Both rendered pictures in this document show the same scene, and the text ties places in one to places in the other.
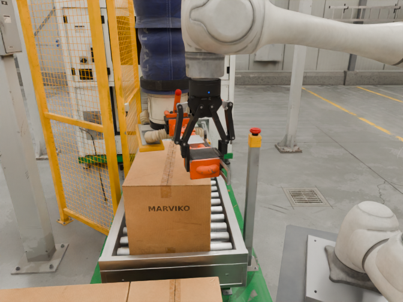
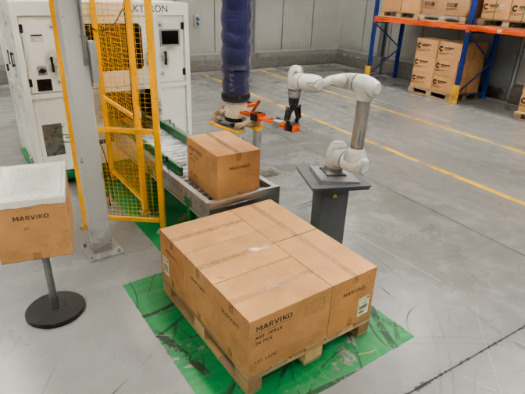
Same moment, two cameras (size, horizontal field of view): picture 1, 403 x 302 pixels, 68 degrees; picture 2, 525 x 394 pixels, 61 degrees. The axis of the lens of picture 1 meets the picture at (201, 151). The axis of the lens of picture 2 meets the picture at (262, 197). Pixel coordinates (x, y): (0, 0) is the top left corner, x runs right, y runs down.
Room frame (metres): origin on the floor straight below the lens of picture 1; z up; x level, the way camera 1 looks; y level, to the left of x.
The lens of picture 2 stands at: (-1.84, 1.76, 2.16)
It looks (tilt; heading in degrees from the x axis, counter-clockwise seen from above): 25 degrees down; 329
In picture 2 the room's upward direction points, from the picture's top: 2 degrees clockwise
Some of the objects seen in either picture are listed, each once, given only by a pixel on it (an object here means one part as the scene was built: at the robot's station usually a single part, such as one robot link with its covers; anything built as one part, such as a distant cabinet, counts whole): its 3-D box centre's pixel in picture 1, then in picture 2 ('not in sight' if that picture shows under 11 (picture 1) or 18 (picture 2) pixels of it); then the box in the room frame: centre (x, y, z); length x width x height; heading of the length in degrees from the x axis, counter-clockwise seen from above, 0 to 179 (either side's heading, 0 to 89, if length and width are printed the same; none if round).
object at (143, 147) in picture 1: (148, 132); (226, 124); (1.26, 0.24, 1.17); 0.34 x 0.10 x 0.05; 14
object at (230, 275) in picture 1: (175, 277); (245, 208); (1.13, 0.13, 0.48); 0.70 x 0.03 x 0.15; 94
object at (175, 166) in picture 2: not in sight; (144, 147); (2.63, 0.51, 0.60); 1.60 x 0.10 x 0.09; 4
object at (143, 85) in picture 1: (168, 81); (236, 94); (1.28, 0.14, 1.39); 0.23 x 0.23 x 0.04
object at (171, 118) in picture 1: (179, 124); (257, 116); (1.04, 0.08, 1.28); 0.10 x 0.08 x 0.06; 104
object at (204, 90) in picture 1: (204, 97); (293, 103); (0.71, -0.01, 1.44); 0.08 x 0.07 x 0.09; 104
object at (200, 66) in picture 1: (204, 65); (294, 93); (0.71, -0.01, 1.51); 0.09 x 0.09 x 0.06
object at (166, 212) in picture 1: (172, 191); (222, 164); (1.49, 0.16, 0.75); 0.60 x 0.40 x 0.40; 2
